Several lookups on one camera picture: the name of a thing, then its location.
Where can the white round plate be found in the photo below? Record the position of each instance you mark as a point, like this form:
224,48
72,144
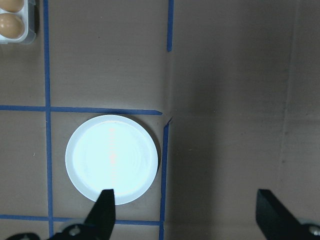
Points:
112,160

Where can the brown egg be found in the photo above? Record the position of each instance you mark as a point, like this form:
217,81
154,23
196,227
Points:
11,5
10,25

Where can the clear plastic egg box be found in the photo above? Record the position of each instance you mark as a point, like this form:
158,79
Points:
15,40

